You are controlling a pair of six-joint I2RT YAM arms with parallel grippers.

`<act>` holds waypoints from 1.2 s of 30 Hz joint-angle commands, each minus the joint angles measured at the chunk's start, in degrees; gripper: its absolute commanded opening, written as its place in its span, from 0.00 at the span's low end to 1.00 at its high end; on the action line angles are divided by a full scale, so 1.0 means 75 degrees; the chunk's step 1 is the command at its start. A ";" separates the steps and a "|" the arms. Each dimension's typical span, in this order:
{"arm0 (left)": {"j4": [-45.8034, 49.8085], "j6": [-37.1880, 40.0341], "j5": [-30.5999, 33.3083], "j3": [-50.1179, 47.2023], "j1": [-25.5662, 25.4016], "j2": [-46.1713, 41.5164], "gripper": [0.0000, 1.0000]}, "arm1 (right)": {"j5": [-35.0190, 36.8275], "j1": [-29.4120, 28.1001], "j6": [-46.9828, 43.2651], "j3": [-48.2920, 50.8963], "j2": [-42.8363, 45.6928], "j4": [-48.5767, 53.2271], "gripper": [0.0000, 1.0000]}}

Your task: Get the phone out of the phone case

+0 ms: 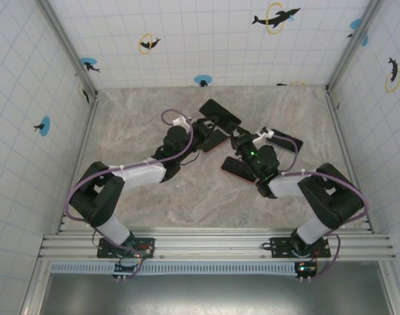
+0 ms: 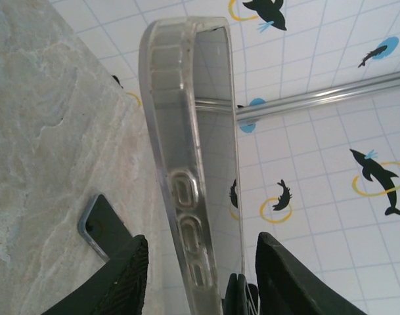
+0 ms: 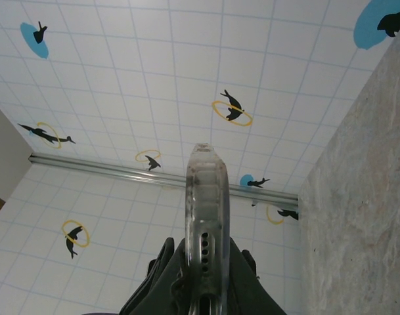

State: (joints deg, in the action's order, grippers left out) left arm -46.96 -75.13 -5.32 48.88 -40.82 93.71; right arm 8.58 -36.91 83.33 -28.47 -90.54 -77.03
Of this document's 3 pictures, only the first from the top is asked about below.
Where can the small black controller board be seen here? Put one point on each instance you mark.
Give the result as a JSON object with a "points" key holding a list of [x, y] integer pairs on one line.
{"points": [[306, 269], [122, 268]]}

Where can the shark blue circle sticker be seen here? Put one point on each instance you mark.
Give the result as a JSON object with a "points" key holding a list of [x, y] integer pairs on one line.
{"points": [[89, 64]]}

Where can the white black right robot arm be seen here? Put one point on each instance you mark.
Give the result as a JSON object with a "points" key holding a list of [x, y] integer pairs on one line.
{"points": [[337, 210]]}

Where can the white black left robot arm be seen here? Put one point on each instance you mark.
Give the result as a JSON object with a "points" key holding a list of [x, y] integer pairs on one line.
{"points": [[101, 210]]}

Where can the grey metal panel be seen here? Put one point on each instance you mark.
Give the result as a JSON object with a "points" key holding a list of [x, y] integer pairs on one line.
{"points": [[219, 295]]}

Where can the aluminium extrusion mounting rail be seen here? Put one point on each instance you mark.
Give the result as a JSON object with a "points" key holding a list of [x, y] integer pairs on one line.
{"points": [[213, 244]]}

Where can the aluminium side rail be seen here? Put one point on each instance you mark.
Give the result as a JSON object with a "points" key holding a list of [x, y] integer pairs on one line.
{"points": [[88, 128], [340, 131]]}

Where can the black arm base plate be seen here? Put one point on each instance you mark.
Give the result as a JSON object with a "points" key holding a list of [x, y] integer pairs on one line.
{"points": [[278, 252], [102, 252]]}

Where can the salmon red phone case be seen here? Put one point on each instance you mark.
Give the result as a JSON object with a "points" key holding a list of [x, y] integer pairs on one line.
{"points": [[236, 176]]}

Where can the aluminium corner post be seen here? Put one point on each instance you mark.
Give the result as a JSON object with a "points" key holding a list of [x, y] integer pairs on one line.
{"points": [[345, 59], [68, 46]]}

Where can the seal blue circle sticker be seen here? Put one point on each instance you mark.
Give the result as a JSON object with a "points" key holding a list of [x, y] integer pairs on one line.
{"points": [[43, 126]]}

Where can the penguin blue circle sticker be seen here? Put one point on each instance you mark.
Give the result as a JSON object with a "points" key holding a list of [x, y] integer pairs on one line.
{"points": [[203, 78]]}

